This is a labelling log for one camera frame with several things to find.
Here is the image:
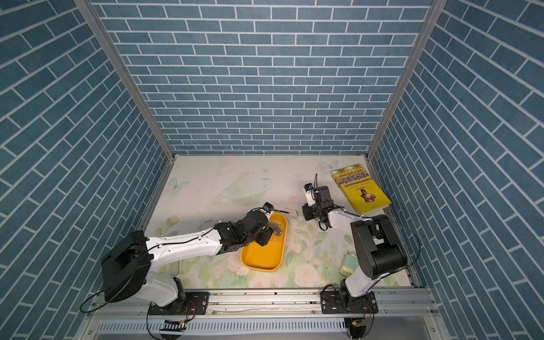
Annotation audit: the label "pile of silver screws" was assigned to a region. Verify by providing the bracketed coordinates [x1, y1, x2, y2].
[268, 222, 283, 237]

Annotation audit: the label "yellow plastic storage tray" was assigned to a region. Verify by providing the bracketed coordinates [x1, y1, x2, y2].
[240, 213, 288, 272]

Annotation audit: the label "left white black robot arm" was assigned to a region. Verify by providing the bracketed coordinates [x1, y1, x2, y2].
[101, 204, 274, 307]

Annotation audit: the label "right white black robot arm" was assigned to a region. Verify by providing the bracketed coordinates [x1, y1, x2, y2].
[303, 184, 408, 313]

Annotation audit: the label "yellow book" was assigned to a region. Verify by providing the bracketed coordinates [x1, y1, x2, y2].
[331, 164, 391, 215]

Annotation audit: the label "pale green soap bar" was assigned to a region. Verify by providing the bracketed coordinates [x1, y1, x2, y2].
[339, 252, 358, 278]

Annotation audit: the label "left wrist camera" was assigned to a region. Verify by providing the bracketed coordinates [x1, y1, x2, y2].
[262, 202, 275, 214]

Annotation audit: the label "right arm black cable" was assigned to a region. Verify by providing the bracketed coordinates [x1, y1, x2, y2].
[331, 205, 422, 277]

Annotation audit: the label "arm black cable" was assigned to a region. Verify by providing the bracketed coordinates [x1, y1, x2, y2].
[331, 205, 422, 277]
[79, 205, 290, 315]

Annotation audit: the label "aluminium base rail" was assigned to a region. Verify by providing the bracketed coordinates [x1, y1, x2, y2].
[86, 287, 439, 320]

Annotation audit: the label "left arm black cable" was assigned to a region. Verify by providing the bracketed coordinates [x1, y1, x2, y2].
[79, 205, 290, 315]

